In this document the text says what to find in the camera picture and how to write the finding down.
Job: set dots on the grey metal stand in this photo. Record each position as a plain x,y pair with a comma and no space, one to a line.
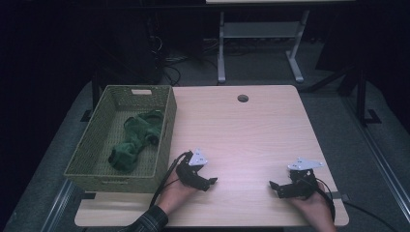
259,29

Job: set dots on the dark green pet garment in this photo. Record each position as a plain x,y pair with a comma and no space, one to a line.
138,135

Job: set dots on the person's right hand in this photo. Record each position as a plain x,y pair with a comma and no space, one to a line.
317,209

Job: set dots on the person's left hand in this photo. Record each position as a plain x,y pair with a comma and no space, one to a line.
172,196

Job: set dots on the green woven basket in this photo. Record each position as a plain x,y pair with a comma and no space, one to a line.
96,141

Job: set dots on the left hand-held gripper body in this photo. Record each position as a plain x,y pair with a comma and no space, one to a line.
190,175

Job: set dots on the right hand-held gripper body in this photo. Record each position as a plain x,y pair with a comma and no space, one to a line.
301,185

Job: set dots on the aluminium floor rail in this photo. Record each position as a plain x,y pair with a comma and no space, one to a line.
380,154
59,206

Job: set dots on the black metal stand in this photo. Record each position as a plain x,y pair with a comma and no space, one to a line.
361,96

